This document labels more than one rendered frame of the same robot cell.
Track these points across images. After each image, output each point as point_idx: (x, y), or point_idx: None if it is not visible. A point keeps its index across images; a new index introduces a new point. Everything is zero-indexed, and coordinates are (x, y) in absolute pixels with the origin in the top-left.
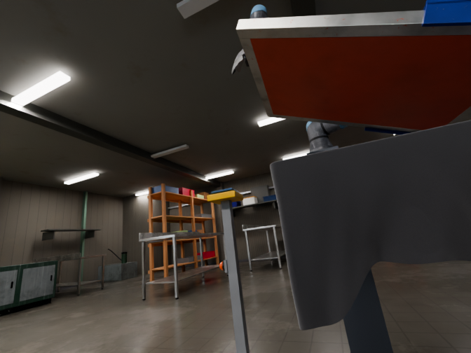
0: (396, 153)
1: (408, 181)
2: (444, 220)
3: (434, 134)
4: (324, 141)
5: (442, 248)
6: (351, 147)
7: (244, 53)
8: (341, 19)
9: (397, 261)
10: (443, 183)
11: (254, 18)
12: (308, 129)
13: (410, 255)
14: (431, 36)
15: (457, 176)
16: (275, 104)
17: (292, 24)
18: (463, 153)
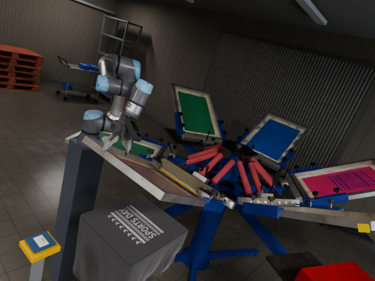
0: (169, 246)
1: (166, 255)
2: (166, 265)
3: (179, 237)
4: (97, 139)
5: (161, 272)
6: (160, 248)
7: (121, 136)
8: (192, 202)
9: (149, 280)
10: (172, 253)
11: (143, 101)
12: (89, 122)
13: (153, 279)
14: None
15: (176, 250)
16: None
17: (180, 202)
18: (181, 242)
